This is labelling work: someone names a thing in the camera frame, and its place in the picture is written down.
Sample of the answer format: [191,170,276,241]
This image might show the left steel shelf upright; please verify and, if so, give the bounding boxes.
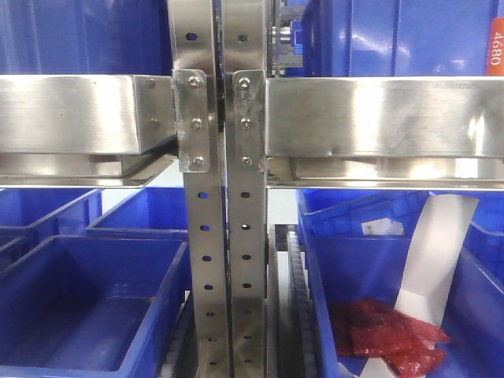
[169,1,232,377]

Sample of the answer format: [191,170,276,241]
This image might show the steel shelf upright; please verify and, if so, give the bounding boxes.
[222,1,267,377]
[169,1,232,377]

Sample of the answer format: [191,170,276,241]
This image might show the right steel shelf upright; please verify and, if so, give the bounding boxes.
[222,1,267,377]

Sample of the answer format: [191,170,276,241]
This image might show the right steel shelf beam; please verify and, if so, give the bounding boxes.
[265,76,503,190]

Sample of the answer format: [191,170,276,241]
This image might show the steel shelf beam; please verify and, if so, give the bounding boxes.
[265,76,503,190]
[1,75,176,187]

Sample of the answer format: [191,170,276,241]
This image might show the left steel shelf beam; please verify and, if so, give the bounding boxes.
[1,75,176,187]

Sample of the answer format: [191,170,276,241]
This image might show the blue bin back middle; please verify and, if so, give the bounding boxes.
[86,187,188,239]

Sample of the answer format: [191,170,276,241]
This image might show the blue bin front right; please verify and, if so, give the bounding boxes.
[298,190,503,377]

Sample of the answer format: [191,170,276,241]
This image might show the blue bin upper right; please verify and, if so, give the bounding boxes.
[302,1,503,77]

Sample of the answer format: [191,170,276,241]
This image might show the red plastic bags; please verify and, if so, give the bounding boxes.
[328,298,451,377]

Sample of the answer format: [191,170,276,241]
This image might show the white paper strip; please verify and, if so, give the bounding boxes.
[339,195,480,378]

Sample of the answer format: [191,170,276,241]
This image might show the blue bin front left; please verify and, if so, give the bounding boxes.
[1,236,191,377]

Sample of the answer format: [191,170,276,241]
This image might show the blue bin far left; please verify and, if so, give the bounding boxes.
[1,188,102,269]

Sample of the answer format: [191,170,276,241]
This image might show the blue bin upper left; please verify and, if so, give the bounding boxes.
[1,1,172,75]

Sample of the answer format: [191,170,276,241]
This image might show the orange bin label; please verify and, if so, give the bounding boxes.
[485,17,504,76]

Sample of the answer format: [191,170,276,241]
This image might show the roller track rail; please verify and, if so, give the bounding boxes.
[267,224,317,377]

